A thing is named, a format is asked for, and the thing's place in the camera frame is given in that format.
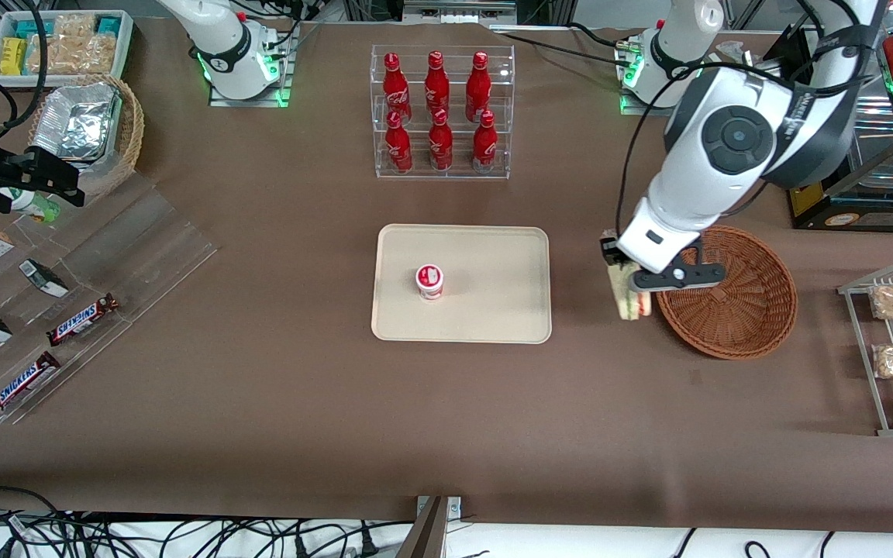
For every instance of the aluminium frame structure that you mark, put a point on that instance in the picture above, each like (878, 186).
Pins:
(454, 9)

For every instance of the white plastic bin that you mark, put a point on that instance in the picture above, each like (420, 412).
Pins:
(127, 46)

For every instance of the round brown wicker basket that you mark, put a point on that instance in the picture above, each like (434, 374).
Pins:
(753, 318)

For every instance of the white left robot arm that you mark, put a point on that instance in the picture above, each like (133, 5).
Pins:
(694, 186)

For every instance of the tan wicker basket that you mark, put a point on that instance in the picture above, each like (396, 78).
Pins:
(133, 132)

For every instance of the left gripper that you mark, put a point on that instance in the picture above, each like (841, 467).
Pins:
(609, 248)

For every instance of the aluminium foil container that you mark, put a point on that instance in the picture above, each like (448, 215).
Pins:
(74, 124)

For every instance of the beige plastic tray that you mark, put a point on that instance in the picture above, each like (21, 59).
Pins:
(493, 287)

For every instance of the clear plastic wrapper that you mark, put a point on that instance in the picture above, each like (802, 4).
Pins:
(733, 50)

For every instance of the teal snack pack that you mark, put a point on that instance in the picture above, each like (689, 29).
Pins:
(108, 25)
(32, 29)

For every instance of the brown table cover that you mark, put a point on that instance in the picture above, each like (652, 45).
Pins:
(260, 434)

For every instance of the green white small bottle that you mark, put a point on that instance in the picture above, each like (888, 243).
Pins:
(36, 205)

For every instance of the clear acrylic stepped display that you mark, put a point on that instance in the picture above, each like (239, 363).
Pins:
(144, 248)

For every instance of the Snickers chocolate bar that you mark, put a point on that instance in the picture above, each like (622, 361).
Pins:
(82, 319)
(22, 384)

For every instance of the red cola bottle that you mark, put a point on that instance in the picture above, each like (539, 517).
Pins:
(398, 149)
(484, 149)
(436, 85)
(440, 147)
(395, 89)
(478, 85)

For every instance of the triangle sandwich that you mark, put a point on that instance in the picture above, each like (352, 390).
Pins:
(629, 301)

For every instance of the red white yogurt cup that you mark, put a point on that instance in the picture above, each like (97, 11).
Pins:
(429, 283)

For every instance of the yellow snack box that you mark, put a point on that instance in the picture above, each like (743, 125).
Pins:
(12, 56)

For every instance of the clear cracker packet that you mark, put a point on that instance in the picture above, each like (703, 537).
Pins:
(98, 53)
(55, 56)
(74, 25)

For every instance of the black yellow display appliance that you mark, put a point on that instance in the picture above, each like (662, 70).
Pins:
(842, 219)

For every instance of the metal mounting bracket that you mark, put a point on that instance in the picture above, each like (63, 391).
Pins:
(431, 535)

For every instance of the clear acrylic bottle rack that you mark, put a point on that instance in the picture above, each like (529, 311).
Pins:
(456, 172)

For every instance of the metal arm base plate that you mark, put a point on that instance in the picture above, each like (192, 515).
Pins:
(249, 102)
(636, 108)

